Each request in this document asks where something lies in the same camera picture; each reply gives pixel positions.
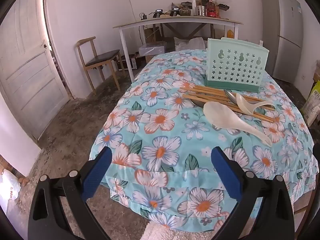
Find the white flat box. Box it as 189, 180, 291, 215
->
139, 44, 167, 57

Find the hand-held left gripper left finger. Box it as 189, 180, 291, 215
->
27, 146, 113, 240

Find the small printed box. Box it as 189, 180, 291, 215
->
120, 54, 140, 70

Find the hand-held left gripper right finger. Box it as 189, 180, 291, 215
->
211, 146, 295, 240

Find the white soup spoon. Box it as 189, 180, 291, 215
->
236, 93, 276, 116

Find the wooden chair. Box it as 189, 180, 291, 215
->
76, 36, 127, 95

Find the white plastic bag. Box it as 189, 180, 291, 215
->
0, 169, 22, 200

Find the group of bamboo chopsticks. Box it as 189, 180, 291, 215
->
179, 84, 277, 123

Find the floral blanket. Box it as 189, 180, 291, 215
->
89, 49, 320, 232

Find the green plastic utensil holder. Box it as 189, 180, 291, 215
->
204, 37, 270, 93

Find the yellow-green printed bag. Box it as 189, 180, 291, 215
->
301, 80, 320, 128

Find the white sack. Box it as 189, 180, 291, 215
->
174, 36, 208, 52

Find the white rice paddle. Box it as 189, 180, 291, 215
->
203, 102, 272, 147

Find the white door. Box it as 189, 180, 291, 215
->
0, 0, 70, 140

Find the grey refrigerator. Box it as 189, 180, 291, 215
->
260, 0, 304, 84

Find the metal spoon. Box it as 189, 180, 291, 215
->
224, 89, 238, 106

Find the white table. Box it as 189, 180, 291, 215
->
112, 16, 243, 83

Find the cardboard box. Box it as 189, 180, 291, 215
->
144, 26, 162, 43

